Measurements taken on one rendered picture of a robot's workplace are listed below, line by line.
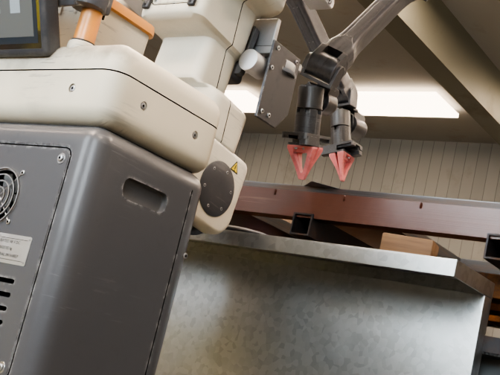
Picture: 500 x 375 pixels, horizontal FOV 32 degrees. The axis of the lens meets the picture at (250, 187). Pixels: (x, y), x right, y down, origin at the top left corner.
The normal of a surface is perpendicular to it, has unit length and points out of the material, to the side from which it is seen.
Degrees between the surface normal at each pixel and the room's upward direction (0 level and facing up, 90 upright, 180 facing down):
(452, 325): 90
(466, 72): 90
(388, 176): 90
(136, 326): 90
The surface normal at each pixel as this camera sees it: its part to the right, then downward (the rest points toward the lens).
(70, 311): 0.80, 0.07
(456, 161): -0.55, -0.29
